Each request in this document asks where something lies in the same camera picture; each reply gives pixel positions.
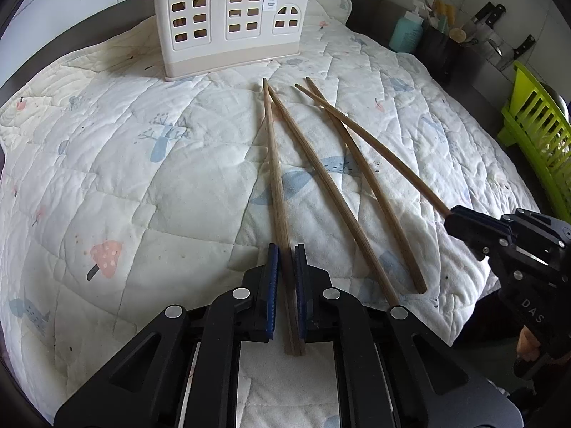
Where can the green plastic dish rack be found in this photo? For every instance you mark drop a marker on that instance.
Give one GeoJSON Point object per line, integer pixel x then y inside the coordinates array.
{"type": "Point", "coordinates": [539, 138]}

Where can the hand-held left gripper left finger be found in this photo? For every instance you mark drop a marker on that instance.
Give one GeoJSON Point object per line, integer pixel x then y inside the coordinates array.
{"type": "Point", "coordinates": [273, 285]}

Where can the black utensil container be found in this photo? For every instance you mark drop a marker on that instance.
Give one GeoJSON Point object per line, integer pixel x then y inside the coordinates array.
{"type": "Point", "coordinates": [439, 53]}

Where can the teal plastic bottle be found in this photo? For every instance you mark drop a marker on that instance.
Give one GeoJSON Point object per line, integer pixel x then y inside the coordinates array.
{"type": "Point", "coordinates": [406, 29]}

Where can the person's right hand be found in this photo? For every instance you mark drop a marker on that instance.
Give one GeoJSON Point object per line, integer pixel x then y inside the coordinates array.
{"type": "Point", "coordinates": [528, 343]}

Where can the beige plastic utensil holder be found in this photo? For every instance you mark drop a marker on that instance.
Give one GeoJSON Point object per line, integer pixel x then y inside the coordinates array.
{"type": "Point", "coordinates": [227, 22]}

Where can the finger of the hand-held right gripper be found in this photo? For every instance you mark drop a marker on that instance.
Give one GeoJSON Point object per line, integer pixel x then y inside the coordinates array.
{"type": "Point", "coordinates": [477, 218]}
{"type": "Point", "coordinates": [470, 236]}

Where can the white quilted printed mat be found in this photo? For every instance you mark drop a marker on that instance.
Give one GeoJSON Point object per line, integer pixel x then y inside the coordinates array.
{"type": "Point", "coordinates": [134, 165]}

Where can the metal bowl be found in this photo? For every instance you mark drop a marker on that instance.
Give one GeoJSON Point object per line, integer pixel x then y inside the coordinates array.
{"type": "Point", "coordinates": [557, 98]}

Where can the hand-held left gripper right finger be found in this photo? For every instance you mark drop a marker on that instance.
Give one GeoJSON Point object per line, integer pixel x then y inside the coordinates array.
{"type": "Point", "coordinates": [301, 285]}

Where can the wooden spoon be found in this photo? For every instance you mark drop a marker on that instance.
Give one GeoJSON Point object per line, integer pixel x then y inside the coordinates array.
{"type": "Point", "coordinates": [457, 34]}

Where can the wooden chopstick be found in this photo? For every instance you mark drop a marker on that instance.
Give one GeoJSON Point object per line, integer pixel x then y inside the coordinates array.
{"type": "Point", "coordinates": [274, 178]}
{"type": "Point", "coordinates": [401, 174]}
{"type": "Point", "coordinates": [370, 178]}
{"type": "Point", "coordinates": [321, 187]}

